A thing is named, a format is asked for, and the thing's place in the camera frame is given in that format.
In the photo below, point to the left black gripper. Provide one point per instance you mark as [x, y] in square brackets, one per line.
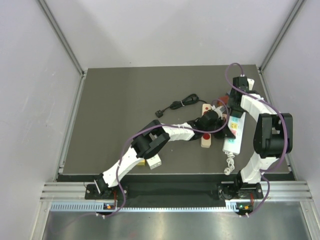
[224, 133]

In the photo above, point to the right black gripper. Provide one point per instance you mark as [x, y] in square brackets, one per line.
[232, 105]

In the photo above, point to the red koi fish adapter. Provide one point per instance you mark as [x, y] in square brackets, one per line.
[223, 100]

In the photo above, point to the white red power strip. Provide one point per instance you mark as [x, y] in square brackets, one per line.
[205, 141]

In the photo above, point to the white adapter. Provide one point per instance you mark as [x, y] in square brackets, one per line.
[154, 162]

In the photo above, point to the yellow USB charger plug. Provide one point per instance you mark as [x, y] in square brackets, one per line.
[142, 163]

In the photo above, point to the pink USB charger plug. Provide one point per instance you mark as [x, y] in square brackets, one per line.
[225, 117]

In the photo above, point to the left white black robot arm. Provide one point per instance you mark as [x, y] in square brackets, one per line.
[148, 142]

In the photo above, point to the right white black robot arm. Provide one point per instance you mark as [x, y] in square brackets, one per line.
[273, 136]

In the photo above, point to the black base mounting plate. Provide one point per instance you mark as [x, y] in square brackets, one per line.
[216, 191]

